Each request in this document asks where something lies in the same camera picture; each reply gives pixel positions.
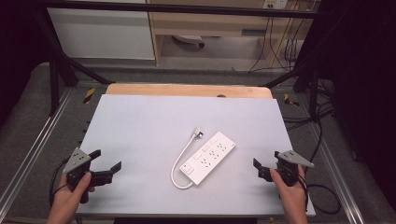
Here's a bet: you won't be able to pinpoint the person's left hand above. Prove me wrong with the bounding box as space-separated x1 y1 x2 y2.
51 172 96 208

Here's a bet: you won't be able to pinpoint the hanging black cables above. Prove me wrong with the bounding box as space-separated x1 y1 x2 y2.
247 15 308 75

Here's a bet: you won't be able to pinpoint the wooden desk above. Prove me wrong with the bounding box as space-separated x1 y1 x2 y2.
146 0 313 68

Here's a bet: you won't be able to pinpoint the black curtain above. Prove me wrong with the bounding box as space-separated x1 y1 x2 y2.
0 0 52 126
298 0 396 213

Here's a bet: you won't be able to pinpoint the white wall outlet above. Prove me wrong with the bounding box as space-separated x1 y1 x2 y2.
262 0 290 10

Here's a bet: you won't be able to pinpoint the white power strip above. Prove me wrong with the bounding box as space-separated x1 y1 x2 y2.
178 131 237 187

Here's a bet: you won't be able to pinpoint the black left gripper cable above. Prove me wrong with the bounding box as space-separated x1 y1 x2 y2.
48 157 71 208

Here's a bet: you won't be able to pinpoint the white plug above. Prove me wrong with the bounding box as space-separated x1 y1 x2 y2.
192 126 205 140

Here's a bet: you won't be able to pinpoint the black metal stand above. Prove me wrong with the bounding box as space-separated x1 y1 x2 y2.
263 12 322 123
32 6 117 117

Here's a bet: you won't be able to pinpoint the wooden table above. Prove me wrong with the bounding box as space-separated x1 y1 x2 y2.
105 82 275 100

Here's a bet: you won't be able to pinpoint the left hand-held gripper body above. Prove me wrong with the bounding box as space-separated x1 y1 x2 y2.
63 147 95 204

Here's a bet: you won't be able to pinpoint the white cabinet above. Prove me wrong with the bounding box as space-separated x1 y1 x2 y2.
46 0 156 61

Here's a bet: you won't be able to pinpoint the grey power strip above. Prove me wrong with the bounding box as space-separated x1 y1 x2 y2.
171 34 206 49

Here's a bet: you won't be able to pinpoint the black floor cables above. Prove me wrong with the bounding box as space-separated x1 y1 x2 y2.
281 77 338 133

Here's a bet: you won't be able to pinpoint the white power strip cable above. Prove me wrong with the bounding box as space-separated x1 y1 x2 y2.
169 133 198 190

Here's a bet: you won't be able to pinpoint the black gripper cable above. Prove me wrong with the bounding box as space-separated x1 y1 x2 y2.
297 174 342 216
48 157 71 208

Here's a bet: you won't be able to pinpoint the person's right hand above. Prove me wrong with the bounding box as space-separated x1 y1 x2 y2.
269 164 309 210

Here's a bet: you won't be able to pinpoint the black metal crossbar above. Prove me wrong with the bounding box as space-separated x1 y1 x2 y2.
36 0 323 20

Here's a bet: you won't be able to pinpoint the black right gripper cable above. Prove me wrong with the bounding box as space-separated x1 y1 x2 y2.
297 174 342 216

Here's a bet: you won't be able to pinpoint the aluminium floor rail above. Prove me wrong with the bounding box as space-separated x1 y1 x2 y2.
0 88 76 217
305 122 366 224

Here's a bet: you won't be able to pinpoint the white table cover board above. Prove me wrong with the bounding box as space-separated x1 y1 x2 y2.
76 93 317 218

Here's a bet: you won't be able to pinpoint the yellow cable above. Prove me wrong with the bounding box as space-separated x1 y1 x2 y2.
270 6 301 68

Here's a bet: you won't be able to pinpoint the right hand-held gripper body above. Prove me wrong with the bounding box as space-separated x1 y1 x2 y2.
274 149 316 188

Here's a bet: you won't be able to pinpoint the yellow black tape marker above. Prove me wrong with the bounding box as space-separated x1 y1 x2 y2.
82 87 96 105
282 92 301 108

